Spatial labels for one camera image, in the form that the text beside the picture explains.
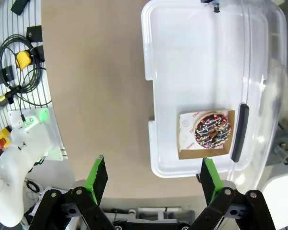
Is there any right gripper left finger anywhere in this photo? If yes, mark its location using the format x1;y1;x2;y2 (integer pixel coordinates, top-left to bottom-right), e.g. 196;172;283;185
32;154;116;230

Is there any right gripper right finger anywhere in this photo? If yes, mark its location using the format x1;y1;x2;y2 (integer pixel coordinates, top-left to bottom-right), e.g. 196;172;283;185
191;157;276;230

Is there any brown cardboard donut box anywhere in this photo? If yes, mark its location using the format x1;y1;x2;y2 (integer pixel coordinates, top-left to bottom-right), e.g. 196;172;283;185
177;109;236;161

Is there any chocolate donut with coloured sprinkles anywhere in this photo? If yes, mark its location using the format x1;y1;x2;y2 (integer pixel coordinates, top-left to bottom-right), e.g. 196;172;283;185
193;112;232;150

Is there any white donut display tray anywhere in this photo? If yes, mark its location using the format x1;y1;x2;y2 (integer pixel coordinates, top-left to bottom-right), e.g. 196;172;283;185
141;0;288;178

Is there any white printed paper liner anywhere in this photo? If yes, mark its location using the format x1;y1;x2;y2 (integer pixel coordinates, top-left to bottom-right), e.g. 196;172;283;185
179;110;228;151

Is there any white rounded object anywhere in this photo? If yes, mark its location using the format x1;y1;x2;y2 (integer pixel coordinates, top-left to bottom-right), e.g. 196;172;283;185
261;171;288;230

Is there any yellow emergency stop box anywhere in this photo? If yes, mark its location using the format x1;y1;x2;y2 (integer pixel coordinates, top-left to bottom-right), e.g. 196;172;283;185
0;127;12;150

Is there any clear plastic tray lid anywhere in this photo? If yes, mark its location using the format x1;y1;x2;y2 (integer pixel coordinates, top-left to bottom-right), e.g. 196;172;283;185
240;0;288;190

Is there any small black box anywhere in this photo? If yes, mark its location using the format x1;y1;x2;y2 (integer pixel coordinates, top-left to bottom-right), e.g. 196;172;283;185
34;45;45;63

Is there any small black mounting block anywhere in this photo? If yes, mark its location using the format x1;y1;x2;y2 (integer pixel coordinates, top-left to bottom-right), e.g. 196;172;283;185
0;67;15;87

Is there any yellow plastic device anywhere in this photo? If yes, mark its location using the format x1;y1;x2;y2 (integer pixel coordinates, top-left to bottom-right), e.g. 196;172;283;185
16;50;33;70

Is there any black lid hinge knob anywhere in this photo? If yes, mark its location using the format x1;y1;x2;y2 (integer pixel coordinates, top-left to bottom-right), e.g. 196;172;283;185
200;0;221;12

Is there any grey slotted mounting plate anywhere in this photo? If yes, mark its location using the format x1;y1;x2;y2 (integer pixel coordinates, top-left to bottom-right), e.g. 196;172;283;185
0;0;55;130

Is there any large flat black box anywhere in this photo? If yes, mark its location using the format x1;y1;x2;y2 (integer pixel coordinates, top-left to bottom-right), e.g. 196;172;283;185
11;0;31;15

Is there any black lid handle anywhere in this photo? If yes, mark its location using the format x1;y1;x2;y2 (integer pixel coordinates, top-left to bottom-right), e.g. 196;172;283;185
231;103;250;162

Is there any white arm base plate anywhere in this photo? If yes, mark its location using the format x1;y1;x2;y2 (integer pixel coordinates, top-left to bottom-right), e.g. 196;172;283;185
8;107;68;161

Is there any black yellow handheld switch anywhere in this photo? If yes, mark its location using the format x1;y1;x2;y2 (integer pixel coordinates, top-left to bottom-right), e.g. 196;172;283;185
0;94;15;116

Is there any black coiled cable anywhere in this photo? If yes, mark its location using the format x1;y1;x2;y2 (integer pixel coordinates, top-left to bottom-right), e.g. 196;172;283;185
0;34;54;107

